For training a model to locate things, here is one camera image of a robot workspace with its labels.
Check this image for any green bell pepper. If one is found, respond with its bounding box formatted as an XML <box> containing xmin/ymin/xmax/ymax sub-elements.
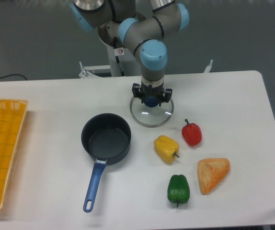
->
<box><xmin>167</xmin><ymin>174</ymin><xmax>190</xmax><ymax>207</ymax></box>

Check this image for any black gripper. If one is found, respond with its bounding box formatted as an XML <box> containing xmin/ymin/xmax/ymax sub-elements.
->
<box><xmin>132</xmin><ymin>83</ymin><xmax>172</xmax><ymax>106</ymax></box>

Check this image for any triangular toast bread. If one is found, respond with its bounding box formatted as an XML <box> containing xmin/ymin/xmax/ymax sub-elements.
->
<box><xmin>197</xmin><ymin>158</ymin><xmax>230</xmax><ymax>195</ymax></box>

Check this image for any dark blue saucepan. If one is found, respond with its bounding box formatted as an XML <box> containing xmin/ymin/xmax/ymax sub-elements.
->
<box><xmin>81</xmin><ymin>113</ymin><xmax>131</xmax><ymax>213</ymax></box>

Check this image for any glass lid blue knob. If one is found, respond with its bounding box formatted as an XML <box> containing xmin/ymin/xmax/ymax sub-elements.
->
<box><xmin>129</xmin><ymin>97</ymin><xmax>174</xmax><ymax>127</ymax></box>

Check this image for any black cable on floor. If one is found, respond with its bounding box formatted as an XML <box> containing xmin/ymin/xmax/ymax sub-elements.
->
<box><xmin>0</xmin><ymin>73</ymin><xmax>28</xmax><ymax>81</ymax></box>

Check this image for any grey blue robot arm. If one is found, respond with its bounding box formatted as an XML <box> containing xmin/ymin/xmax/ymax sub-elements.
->
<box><xmin>70</xmin><ymin>0</ymin><xmax>190</xmax><ymax>107</ymax></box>

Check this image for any red bell pepper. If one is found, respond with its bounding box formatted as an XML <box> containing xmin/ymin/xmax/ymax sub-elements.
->
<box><xmin>182</xmin><ymin>119</ymin><xmax>202</xmax><ymax>147</ymax></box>

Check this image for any yellow bell pepper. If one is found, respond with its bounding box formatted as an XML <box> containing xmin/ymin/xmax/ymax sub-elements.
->
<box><xmin>154</xmin><ymin>135</ymin><xmax>179</xmax><ymax>164</ymax></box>

